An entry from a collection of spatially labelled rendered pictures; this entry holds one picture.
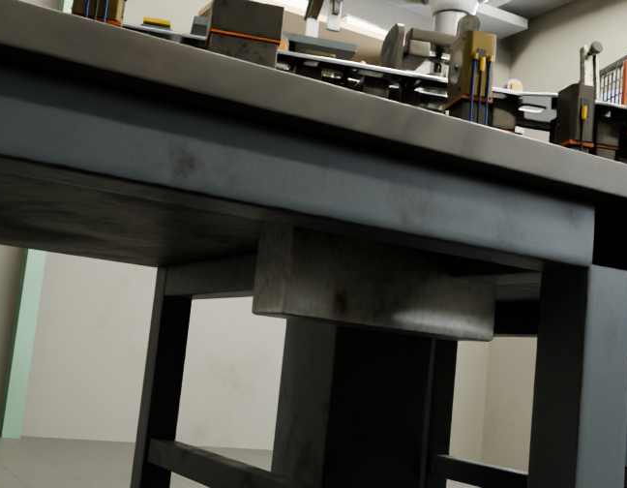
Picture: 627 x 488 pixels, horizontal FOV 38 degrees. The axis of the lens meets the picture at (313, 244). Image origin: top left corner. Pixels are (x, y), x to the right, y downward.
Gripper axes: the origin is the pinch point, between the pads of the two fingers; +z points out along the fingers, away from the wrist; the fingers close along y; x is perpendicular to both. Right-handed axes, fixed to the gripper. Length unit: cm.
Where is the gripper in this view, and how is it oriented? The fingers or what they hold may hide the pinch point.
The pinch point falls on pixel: (321, 35)
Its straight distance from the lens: 218.7
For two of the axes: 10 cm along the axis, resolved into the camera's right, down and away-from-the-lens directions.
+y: 3.8, -0.9, -9.2
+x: 9.2, 1.5, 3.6
